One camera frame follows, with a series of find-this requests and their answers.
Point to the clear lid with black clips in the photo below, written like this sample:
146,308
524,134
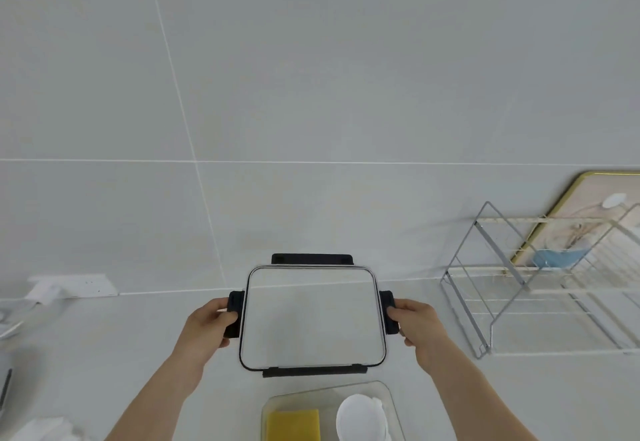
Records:
310,320

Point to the person's right hand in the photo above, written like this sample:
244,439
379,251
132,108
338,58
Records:
422,330

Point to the gold framed picture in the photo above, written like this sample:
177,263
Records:
590,236

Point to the glass food container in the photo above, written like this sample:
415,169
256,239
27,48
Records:
390,405

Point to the person's right thumb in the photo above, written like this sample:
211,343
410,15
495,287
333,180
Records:
396,313

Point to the white round cloth pad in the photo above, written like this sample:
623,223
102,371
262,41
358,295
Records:
360,418

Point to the white wall socket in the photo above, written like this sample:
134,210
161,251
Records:
92,286

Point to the white plug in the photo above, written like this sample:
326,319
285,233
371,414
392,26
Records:
44,292

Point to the silver metal object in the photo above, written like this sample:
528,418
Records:
9,323

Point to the person's right forearm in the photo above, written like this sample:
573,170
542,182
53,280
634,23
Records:
470,395

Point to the person's left forearm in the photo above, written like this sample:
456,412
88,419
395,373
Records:
155,400

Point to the white crumpled cloth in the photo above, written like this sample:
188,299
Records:
47,430

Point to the person's left hand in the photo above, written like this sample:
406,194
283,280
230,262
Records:
202,333

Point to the yellow sponge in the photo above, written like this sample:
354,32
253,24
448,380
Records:
292,425

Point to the person's left thumb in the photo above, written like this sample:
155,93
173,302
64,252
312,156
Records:
227,318

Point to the dark grey object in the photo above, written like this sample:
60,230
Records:
5,388

